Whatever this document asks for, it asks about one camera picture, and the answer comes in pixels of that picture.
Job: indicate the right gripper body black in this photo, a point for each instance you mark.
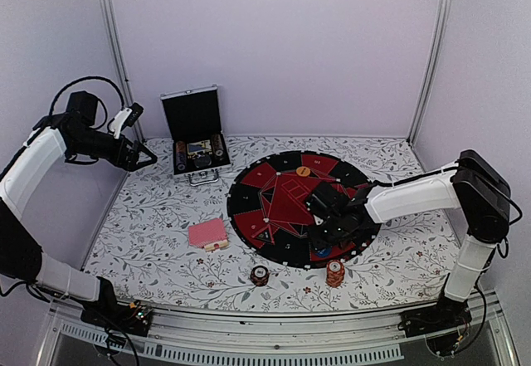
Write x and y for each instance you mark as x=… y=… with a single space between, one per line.
x=333 y=236

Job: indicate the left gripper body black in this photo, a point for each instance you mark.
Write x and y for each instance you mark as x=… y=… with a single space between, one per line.
x=115 y=156

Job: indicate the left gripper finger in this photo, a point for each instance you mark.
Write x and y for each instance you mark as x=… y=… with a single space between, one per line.
x=145 y=163
x=145 y=154

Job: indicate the blue small blind button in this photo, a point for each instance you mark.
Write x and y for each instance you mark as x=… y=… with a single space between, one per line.
x=322 y=253

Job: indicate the orange red chip stack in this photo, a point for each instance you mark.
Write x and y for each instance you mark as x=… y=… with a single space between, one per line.
x=335 y=273

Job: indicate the orange big blind button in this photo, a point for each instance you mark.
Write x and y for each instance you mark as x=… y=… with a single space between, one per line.
x=303 y=171

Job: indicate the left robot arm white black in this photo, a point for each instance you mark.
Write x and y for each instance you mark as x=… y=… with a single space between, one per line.
x=62 y=136

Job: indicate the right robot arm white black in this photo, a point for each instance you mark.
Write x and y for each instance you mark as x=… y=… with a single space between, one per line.
x=470 y=184

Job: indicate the blue card deck in case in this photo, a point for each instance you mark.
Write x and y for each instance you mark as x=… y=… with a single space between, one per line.
x=199 y=147

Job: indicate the aluminium poker case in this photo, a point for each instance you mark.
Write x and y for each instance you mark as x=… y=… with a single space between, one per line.
x=194 y=115

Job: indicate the black dealer button in case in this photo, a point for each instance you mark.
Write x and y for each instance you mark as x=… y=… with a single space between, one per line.
x=202 y=161

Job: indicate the triangular all in marker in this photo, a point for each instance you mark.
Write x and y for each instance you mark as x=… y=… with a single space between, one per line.
x=265 y=236

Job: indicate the round red black poker mat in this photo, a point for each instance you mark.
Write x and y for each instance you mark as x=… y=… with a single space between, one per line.
x=270 y=194

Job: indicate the right chip roll in case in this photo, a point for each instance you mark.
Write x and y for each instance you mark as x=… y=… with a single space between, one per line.
x=218 y=148

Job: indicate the floral table cloth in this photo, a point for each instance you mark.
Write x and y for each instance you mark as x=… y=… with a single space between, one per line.
x=143 y=246

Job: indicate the black brown chip stack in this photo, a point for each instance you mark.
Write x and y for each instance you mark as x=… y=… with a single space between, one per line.
x=259 y=275

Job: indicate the red backed card deck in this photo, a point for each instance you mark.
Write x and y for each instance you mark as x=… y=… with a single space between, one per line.
x=210 y=235

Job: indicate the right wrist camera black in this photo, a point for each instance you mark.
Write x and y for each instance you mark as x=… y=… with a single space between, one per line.
x=326 y=202

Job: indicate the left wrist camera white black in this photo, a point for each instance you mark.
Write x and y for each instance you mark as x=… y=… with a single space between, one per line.
x=124 y=118

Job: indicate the front aluminium rail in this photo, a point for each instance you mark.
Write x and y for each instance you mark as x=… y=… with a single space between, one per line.
x=184 y=336

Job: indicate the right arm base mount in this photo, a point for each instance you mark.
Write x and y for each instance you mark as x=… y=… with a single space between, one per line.
x=446 y=326

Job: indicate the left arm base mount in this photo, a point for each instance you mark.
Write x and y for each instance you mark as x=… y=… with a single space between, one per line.
x=134 y=318

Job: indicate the left aluminium frame post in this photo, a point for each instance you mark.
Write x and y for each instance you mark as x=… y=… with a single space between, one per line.
x=115 y=50

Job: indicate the aluminium frame post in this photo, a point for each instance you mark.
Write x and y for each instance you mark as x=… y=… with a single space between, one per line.
x=442 y=15
x=115 y=50

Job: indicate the right aluminium frame post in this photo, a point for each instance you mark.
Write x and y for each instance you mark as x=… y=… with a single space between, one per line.
x=442 y=15

